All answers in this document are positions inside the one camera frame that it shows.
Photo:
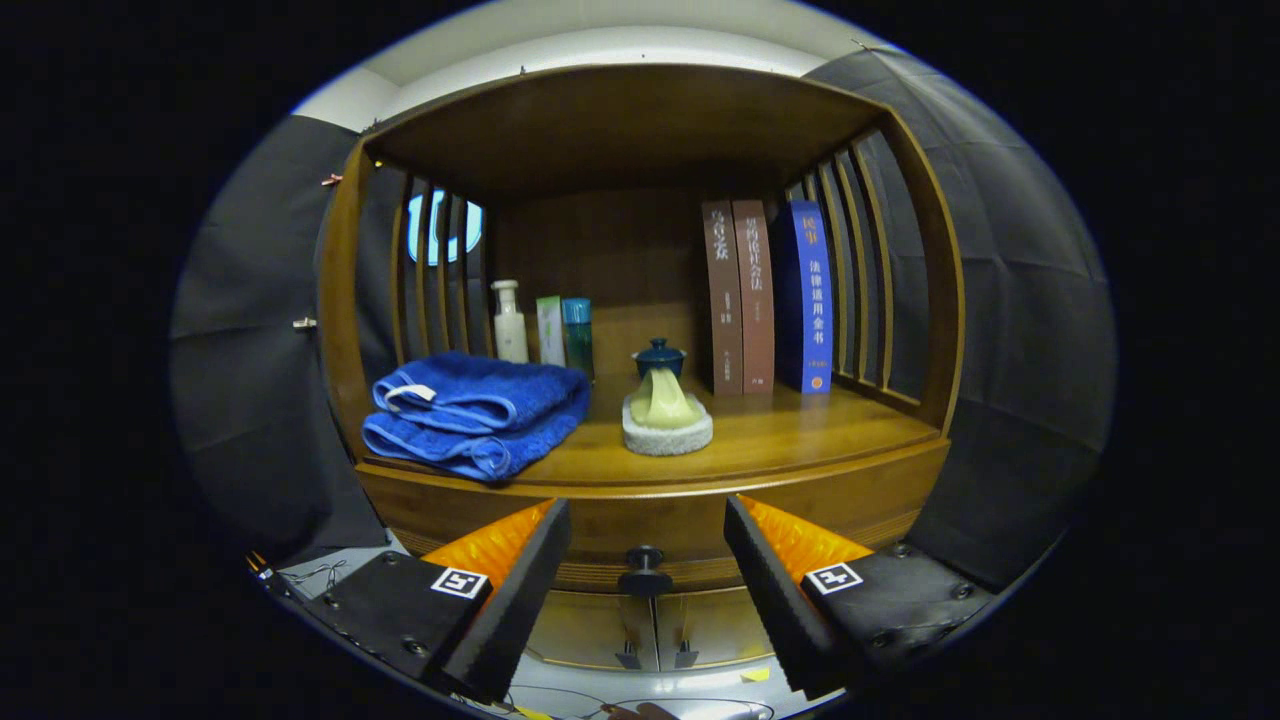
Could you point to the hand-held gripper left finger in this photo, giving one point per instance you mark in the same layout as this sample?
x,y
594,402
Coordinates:
x,y
520,600

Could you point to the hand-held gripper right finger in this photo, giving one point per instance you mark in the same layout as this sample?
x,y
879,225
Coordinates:
x,y
770,600

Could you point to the wooden drawer with black knob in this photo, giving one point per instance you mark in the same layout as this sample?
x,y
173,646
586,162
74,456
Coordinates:
x,y
650,525

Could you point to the wooden cabinet door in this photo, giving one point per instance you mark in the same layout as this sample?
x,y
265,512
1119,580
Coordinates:
x,y
715,625
585,630

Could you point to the wooden countertop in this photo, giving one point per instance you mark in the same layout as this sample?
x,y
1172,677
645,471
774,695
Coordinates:
x,y
800,430

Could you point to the wooden cabinet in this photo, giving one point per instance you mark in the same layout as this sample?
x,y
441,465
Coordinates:
x,y
600,130

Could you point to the yellow tape piece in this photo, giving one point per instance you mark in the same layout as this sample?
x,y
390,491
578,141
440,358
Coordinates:
x,y
755,675

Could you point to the folded blue towel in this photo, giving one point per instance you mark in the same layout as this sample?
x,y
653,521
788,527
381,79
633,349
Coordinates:
x,y
470,410

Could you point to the black electronic device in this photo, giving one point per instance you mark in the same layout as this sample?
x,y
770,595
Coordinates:
x,y
262,568

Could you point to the white pump bottle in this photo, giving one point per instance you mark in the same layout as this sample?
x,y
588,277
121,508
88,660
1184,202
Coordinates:
x,y
510,335

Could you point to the blue capped bottle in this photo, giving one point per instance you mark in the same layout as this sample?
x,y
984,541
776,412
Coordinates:
x,y
578,340

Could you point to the white and green tube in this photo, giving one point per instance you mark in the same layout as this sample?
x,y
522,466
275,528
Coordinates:
x,y
550,335

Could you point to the dark blue lidded teacup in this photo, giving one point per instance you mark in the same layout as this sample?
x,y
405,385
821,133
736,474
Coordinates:
x,y
660,355

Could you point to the light brown book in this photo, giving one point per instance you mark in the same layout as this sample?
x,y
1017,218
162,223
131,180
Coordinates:
x,y
756,300

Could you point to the blue book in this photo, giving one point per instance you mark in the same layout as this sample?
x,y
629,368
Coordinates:
x,y
810,300

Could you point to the dark brown book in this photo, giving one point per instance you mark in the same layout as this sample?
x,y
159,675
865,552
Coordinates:
x,y
722,300

